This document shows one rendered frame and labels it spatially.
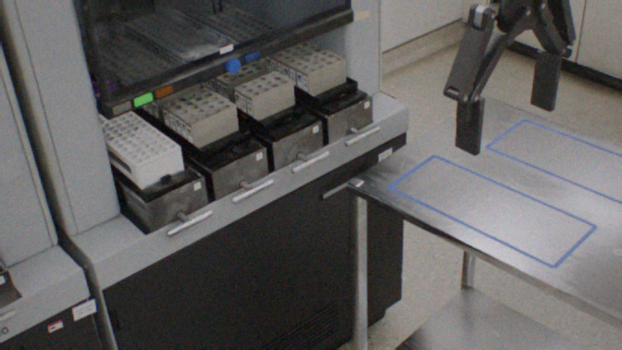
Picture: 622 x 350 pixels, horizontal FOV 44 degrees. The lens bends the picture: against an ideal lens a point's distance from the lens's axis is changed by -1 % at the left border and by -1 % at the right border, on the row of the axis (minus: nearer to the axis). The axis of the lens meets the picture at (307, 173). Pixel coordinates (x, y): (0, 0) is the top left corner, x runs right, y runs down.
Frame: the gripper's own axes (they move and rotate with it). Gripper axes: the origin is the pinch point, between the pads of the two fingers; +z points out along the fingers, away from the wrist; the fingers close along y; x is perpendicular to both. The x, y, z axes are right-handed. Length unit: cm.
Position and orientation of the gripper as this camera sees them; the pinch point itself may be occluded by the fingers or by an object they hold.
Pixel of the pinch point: (506, 119)
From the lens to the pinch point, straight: 91.3
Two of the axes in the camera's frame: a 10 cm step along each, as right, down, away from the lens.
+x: -6.4, -4.1, 6.5
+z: 0.5, 8.2, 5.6
